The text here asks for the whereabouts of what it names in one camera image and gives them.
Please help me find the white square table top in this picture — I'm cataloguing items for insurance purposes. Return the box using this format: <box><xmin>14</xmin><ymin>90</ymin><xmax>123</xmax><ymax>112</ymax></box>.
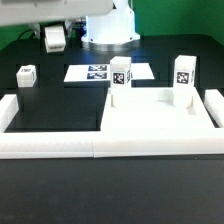
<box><xmin>100</xmin><ymin>87</ymin><xmax>214</xmax><ymax>131</ymax></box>

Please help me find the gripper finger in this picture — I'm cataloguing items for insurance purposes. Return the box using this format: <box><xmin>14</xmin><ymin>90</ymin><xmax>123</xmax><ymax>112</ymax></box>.
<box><xmin>64</xmin><ymin>19</ymin><xmax>73</xmax><ymax>37</ymax></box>
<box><xmin>28</xmin><ymin>23</ymin><xmax>44</xmax><ymax>40</ymax></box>

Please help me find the white sheet with AprilTags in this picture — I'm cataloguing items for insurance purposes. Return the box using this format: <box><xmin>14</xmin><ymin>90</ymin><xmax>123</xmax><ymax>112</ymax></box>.
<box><xmin>64</xmin><ymin>63</ymin><xmax>154</xmax><ymax>83</ymax></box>

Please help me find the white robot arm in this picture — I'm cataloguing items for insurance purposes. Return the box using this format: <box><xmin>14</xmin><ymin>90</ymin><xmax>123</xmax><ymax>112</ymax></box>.
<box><xmin>0</xmin><ymin>0</ymin><xmax>140</xmax><ymax>51</ymax></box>

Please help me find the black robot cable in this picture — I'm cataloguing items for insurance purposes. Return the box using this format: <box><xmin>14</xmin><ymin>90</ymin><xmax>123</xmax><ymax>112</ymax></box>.
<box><xmin>17</xmin><ymin>27</ymin><xmax>38</xmax><ymax>41</ymax></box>

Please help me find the white U-shaped obstacle fence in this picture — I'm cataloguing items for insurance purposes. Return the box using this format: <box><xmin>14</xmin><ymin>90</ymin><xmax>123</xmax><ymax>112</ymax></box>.
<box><xmin>0</xmin><ymin>94</ymin><xmax>224</xmax><ymax>159</ymax></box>

